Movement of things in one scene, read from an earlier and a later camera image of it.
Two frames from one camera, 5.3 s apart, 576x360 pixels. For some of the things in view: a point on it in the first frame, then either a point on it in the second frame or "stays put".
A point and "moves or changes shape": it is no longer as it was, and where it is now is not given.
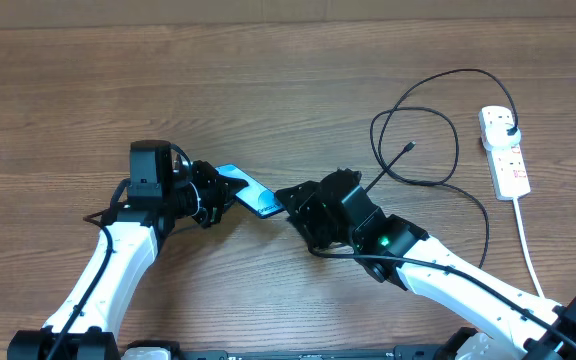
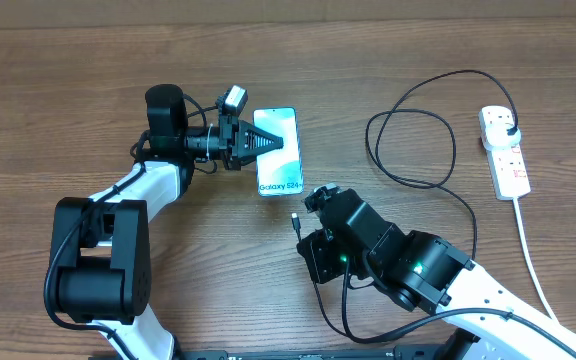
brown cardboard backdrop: [35, 14] stays put
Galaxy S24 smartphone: [256, 195] → [279, 173]
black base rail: [399, 353] stays put
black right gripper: [304, 209] → [321, 253]
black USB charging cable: [394, 107] moves or changes shape
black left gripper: [219, 191] → [234, 134]
